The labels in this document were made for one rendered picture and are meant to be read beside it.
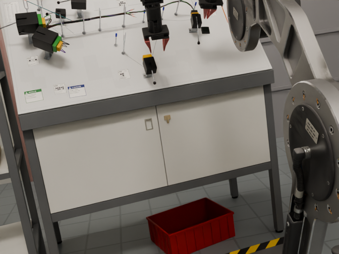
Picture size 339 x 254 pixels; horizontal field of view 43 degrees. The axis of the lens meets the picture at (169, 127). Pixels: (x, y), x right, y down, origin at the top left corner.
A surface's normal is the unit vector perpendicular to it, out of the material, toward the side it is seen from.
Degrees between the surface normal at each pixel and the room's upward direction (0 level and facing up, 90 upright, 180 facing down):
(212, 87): 90
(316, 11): 90
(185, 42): 53
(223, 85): 90
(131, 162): 90
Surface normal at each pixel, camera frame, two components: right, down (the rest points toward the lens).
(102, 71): 0.14, -0.45
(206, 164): 0.28, 0.17
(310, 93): -0.98, 0.16
